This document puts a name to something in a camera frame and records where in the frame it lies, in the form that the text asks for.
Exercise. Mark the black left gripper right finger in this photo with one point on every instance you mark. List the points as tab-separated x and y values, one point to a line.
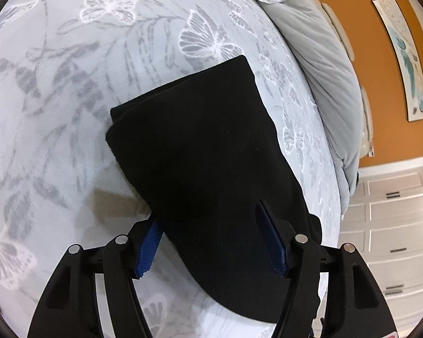
337	278

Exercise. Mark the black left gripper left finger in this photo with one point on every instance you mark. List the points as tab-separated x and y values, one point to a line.
68	306

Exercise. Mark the black pants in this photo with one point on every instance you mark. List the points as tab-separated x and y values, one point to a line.
202	151

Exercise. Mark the white drawer cabinet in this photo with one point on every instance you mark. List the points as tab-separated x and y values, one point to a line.
385	222

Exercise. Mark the butterfly print bed sheet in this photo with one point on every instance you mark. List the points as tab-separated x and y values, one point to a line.
64	64

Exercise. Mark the grey quilted duvet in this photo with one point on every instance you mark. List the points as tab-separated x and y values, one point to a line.
333	83

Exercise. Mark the framed feather wall picture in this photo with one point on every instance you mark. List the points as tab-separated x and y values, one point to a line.
406	53

